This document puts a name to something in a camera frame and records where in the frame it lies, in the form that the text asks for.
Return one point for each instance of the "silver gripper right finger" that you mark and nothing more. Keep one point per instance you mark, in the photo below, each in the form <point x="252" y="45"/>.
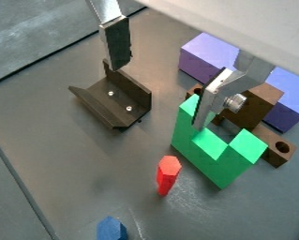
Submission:
<point x="221" y="92"/>

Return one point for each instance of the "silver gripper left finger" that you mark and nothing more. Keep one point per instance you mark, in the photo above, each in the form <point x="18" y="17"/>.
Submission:
<point x="113" y="29"/>

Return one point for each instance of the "green U-shaped block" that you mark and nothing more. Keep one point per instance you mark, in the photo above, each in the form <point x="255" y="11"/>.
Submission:
<point x="221" y="161"/>

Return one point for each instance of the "brown T-shaped block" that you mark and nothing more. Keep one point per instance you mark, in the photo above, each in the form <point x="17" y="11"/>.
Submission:
<point x="262" y="97"/>

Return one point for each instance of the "red hexagonal peg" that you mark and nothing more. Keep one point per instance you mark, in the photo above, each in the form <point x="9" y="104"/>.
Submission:
<point x="168" y="169"/>

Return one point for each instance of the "blue hexagonal peg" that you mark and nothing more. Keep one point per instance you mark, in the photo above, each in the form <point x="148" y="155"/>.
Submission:
<point x="109" y="229"/>

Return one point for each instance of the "black angled bracket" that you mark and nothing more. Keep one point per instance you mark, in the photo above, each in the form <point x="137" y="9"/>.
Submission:
<point x="117" y="99"/>

